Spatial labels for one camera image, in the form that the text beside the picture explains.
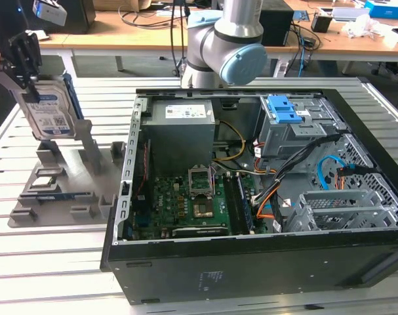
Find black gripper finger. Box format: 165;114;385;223
8;30;43;102

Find hard disk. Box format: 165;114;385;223
10;70;85;141

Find grey metal disk bay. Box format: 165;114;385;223
285;188;398;232

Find crumpled white paper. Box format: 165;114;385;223
28;28;50;43

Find large black computer box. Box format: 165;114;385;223
66;0;96;35

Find brown cardboard box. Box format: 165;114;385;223
93;0;152;12

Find grey parts rack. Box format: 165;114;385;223
7;119;126;229

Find grey power supply unit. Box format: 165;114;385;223
141;99;216;171

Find green motherboard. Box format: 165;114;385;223
132;173;255;239

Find metal socket cover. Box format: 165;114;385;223
188;167;216;200

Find thin locking lever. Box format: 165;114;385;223
209;165;218;196

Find CPU socket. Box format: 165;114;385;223
192;201;214;219

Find black expansion slot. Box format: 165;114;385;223
171;225;229;237

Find black RAM slot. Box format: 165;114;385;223
223;175;249;236

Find small black desktop box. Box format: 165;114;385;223
260;9;295;47

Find blue plastic drive latch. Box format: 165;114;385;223
266;94;303;124

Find grey metal drive cage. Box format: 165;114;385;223
256;94;347;160

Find black open PC case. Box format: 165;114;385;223
100;87;398;306

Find silver laptop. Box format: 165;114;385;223
331;6;372;22

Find white plastic bags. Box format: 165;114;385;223
341;14;395;39

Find blue cardboard box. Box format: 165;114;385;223
364;0;398;19

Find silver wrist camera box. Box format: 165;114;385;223
32;0;68;27

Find wooden desk white frame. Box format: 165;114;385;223
34;6;191;79
279;0;398;63

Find yellow wire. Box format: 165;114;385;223
213;119;247;162

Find grey wire bundle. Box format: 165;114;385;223
213;160;278;177

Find orange wire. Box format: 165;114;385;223
256;192;280;220

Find black wire bundle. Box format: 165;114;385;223
250;133;346;206

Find black wire with connector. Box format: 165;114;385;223
336;165;383;190

